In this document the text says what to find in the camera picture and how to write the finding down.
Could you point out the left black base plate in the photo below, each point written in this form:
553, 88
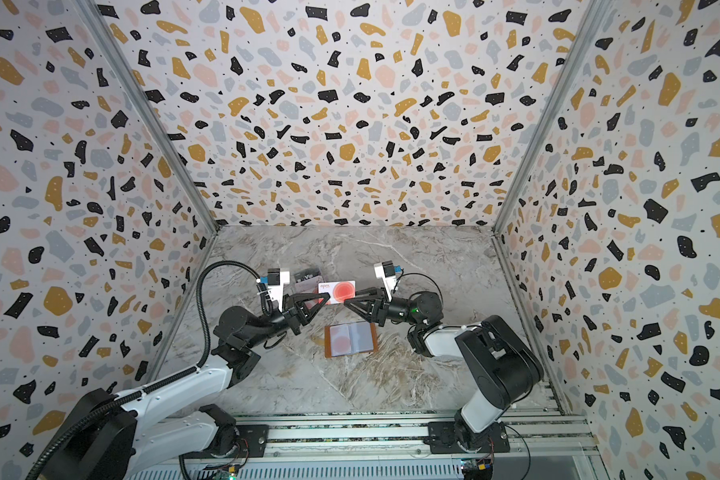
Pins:
235, 443

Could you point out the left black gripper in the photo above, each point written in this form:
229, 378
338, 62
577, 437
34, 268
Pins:
299, 305

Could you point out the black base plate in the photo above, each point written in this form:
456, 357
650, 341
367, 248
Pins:
235, 443
453, 437

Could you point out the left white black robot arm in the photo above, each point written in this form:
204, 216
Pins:
112, 436

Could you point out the white red credit card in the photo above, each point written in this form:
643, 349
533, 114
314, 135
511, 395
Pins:
338, 291

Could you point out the aluminium mounting rail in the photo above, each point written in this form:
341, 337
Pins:
356, 436

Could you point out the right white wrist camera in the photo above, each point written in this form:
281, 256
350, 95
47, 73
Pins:
388, 273

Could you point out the brown leather card holder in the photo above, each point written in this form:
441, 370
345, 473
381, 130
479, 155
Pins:
350, 339

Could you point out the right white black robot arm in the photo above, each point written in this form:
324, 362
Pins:
504, 368

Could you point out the clear plastic card box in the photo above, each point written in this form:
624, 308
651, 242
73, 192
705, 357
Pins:
307, 280

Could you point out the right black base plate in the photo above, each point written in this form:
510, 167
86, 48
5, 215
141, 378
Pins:
453, 437

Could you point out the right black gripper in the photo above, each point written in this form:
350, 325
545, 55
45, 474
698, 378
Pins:
378, 306

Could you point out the white ventilation grille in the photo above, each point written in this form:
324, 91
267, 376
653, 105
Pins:
363, 469

